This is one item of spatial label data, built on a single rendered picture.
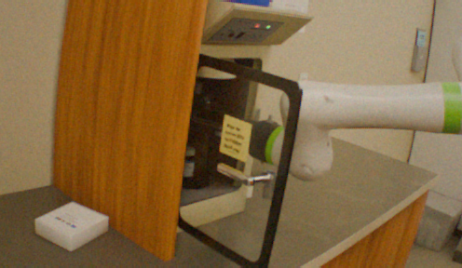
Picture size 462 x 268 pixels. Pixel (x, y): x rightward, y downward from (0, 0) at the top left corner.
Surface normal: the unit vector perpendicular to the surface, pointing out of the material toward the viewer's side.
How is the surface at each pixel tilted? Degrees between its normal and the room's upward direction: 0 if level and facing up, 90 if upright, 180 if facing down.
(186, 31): 90
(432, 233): 95
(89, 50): 90
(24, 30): 90
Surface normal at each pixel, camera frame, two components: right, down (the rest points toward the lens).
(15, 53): 0.76, 0.28
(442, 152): -0.64, 0.11
